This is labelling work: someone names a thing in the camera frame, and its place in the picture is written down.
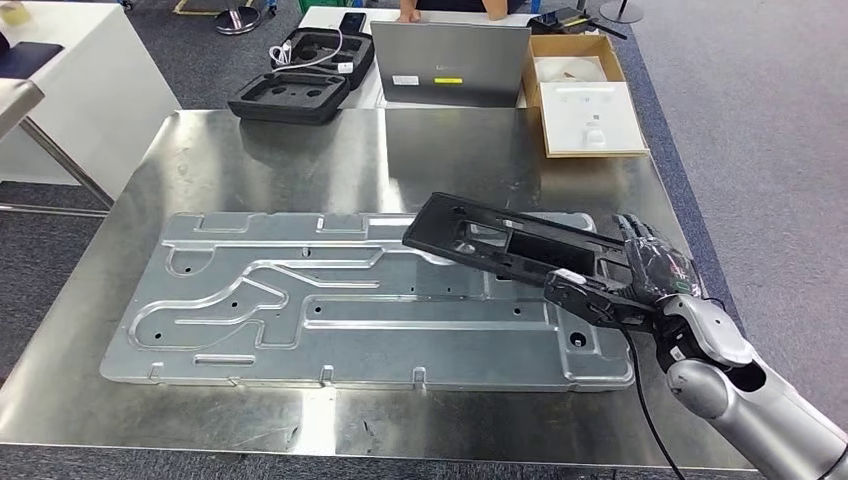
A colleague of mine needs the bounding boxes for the white flat box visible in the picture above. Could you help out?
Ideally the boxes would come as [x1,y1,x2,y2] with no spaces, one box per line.
[538,80,649,156]

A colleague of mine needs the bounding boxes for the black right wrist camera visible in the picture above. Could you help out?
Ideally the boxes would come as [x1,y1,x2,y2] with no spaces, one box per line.
[543,267,664,334]

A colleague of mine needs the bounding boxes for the dark blue pad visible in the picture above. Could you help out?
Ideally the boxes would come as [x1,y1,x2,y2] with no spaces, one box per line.
[0,40,66,81]

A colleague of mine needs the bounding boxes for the white cable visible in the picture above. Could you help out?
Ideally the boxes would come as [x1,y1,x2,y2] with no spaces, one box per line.
[268,26,346,73]

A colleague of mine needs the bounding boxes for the silver laptop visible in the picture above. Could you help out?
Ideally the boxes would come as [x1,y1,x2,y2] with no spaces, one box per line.
[369,19,533,109]

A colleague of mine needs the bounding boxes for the steel side table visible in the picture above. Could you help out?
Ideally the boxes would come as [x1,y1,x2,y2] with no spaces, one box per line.
[0,78,115,220]

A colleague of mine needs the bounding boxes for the cardboard box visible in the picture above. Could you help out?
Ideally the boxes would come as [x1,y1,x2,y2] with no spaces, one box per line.
[521,33,651,160]

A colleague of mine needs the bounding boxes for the white table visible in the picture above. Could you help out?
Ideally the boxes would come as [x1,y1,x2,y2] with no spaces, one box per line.
[0,0,182,201]

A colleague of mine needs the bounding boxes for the round white packing piece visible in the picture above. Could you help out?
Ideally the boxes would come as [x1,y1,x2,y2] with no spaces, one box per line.
[533,56,609,85]

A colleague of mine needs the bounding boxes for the person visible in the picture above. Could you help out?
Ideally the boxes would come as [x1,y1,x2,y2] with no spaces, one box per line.
[396,0,531,23]

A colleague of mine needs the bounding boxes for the stamped sheet metal panel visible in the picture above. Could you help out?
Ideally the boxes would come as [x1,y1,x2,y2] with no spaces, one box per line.
[99,210,637,393]

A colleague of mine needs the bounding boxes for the round chrome stool base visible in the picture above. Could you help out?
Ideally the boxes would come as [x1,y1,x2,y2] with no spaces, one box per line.
[213,0,264,36]

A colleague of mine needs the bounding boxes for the black foam case half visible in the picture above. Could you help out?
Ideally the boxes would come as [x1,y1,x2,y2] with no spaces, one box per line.
[271,26,376,91]
[227,71,351,126]

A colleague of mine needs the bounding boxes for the black pole stand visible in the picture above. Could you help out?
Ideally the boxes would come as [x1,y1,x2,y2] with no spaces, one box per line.
[599,0,645,25]

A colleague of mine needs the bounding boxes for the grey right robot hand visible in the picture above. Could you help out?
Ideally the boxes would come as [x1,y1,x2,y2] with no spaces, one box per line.
[612,213,704,307]

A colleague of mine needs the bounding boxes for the black plastic plate part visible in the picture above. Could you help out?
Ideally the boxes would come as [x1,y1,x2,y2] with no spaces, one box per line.
[402,192,631,293]

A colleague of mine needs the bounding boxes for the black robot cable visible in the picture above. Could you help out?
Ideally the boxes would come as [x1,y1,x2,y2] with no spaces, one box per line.
[616,317,688,480]

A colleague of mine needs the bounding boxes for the pale yellow roll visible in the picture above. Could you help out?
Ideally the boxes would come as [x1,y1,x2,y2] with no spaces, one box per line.
[0,0,32,28]

